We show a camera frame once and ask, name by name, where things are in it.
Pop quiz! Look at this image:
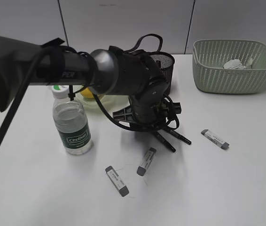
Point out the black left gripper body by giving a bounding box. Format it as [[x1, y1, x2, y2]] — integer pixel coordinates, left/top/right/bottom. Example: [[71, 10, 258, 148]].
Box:
[[112, 77, 181, 125]]

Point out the black marker pen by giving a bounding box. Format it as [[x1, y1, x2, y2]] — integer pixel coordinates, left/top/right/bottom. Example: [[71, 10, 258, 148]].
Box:
[[154, 131, 176, 153], [169, 130, 192, 145]]

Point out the white grey eraser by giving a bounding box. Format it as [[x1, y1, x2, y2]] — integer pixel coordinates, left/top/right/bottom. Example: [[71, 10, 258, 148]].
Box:
[[201, 129, 229, 150], [105, 166, 129, 197], [137, 147, 156, 176]]

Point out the yellow mango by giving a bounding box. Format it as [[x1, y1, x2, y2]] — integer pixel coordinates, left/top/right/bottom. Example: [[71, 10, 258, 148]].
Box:
[[80, 88, 94, 99]]

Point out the clear plastic water bottle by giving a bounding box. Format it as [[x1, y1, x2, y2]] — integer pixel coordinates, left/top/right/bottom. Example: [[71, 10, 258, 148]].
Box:
[[50, 85, 93, 155]]

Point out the white grey eraser front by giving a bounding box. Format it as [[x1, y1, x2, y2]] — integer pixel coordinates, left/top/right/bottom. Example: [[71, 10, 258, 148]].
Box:
[[105, 166, 129, 197]]

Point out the white waste paper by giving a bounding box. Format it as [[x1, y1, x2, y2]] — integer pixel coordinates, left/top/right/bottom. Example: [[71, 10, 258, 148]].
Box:
[[223, 57, 254, 70]]

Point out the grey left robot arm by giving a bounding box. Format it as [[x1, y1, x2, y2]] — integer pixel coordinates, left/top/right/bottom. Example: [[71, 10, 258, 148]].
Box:
[[0, 36, 181, 124]]

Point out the black mesh pen holder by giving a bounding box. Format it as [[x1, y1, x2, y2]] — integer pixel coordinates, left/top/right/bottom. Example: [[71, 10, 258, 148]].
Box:
[[150, 52, 175, 95]]

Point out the translucent green wavy plate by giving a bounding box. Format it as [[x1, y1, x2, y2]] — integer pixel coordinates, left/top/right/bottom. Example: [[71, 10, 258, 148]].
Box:
[[75, 92, 129, 112]]

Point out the green woven plastic basket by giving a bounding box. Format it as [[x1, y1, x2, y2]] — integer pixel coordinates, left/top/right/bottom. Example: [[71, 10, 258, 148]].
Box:
[[193, 40, 266, 94]]

